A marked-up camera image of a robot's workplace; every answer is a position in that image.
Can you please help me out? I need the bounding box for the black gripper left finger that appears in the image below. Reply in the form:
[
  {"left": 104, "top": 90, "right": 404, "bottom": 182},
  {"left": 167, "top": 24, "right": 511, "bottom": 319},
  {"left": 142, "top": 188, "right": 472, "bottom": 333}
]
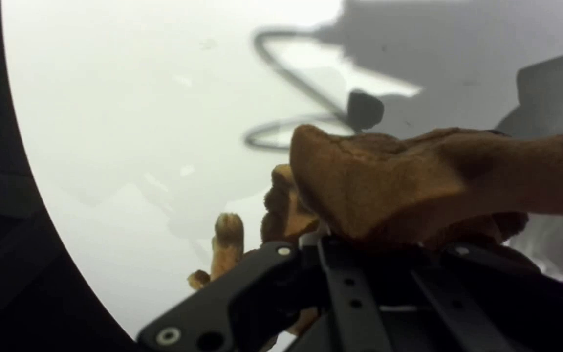
[{"left": 136, "top": 237, "right": 396, "bottom": 352}]

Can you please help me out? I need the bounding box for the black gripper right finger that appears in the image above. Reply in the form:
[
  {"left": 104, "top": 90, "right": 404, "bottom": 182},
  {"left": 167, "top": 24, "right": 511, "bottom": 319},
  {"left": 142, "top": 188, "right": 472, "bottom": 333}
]
[{"left": 411, "top": 243, "right": 563, "bottom": 352}]

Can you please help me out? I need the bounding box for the brown plush toy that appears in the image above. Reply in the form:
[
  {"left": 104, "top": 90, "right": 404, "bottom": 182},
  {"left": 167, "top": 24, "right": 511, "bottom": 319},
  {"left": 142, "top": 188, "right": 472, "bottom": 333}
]
[{"left": 187, "top": 124, "right": 563, "bottom": 296}]

